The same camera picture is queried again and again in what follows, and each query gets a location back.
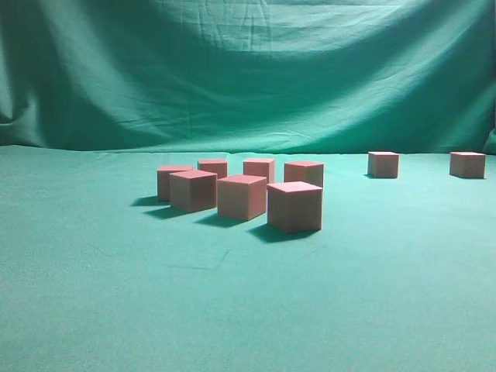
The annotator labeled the green cloth backdrop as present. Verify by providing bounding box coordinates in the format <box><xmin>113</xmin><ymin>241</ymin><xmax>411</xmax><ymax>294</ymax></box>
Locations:
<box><xmin>1</xmin><ymin>1</ymin><xmax>495</xmax><ymax>153</ymax></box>

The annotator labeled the pink cube column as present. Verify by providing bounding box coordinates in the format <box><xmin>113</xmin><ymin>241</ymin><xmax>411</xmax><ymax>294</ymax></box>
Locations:
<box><xmin>367</xmin><ymin>151</ymin><xmax>400</xmax><ymax>178</ymax></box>
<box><xmin>198</xmin><ymin>159</ymin><xmax>228</xmax><ymax>179</ymax></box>
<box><xmin>170</xmin><ymin>170</ymin><xmax>217</xmax><ymax>212</ymax></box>
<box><xmin>157</xmin><ymin>165</ymin><xmax>194</xmax><ymax>202</ymax></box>
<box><xmin>449</xmin><ymin>152</ymin><xmax>486</xmax><ymax>179</ymax></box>
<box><xmin>284</xmin><ymin>160</ymin><xmax>325</xmax><ymax>187</ymax></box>
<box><xmin>217</xmin><ymin>174</ymin><xmax>267</xmax><ymax>220</ymax></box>
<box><xmin>267</xmin><ymin>181</ymin><xmax>323</xmax><ymax>233</ymax></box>
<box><xmin>243</xmin><ymin>158</ymin><xmax>275</xmax><ymax>184</ymax></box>

